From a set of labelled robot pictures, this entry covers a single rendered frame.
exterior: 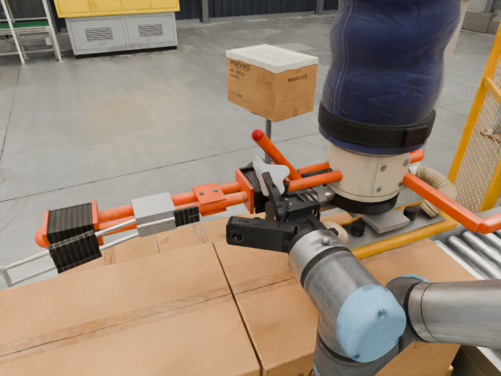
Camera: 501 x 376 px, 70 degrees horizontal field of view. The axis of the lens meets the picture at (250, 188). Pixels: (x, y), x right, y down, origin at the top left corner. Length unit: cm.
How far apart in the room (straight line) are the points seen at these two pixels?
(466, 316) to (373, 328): 13
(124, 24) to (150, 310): 725
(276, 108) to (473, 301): 221
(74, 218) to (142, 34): 739
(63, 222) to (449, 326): 60
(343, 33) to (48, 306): 86
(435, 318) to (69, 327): 73
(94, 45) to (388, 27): 742
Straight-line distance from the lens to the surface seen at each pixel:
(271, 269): 96
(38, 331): 96
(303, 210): 61
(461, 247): 187
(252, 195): 67
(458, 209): 74
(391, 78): 67
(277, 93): 258
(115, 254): 169
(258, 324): 85
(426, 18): 66
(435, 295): 59
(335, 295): 49
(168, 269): 98
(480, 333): 55
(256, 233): 58
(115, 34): 790
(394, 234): 82
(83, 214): 67
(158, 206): 66
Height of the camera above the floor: 163
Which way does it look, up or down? 33 degrees down
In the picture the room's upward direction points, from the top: straight up
